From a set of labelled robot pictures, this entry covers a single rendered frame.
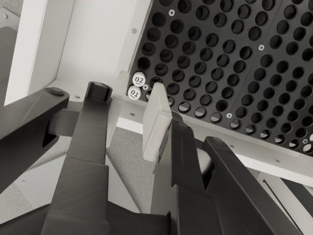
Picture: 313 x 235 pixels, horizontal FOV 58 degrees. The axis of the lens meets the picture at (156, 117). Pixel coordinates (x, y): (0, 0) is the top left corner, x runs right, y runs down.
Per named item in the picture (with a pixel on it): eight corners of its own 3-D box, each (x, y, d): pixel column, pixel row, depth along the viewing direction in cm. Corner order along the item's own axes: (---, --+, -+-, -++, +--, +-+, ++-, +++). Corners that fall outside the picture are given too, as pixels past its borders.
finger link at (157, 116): (159, 111, 15) (173, 115, 15) (155, 80, 21) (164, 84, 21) (141, 159, 16) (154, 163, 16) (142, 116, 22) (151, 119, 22)
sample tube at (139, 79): (143, 78, 31) (143, 88, 27) (132, 75, 31) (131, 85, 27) (146, 67, 31) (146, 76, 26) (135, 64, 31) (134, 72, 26)
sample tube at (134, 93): (137, 90, 32) (136, 102, 27) (127, 84, 31) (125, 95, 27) (143, 81, 31) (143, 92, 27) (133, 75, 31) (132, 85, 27)
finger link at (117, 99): (108, 149, 15) (94, 146, 15) (119, 108, 22) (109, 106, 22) (124, 100, 14) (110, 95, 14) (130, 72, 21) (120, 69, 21)
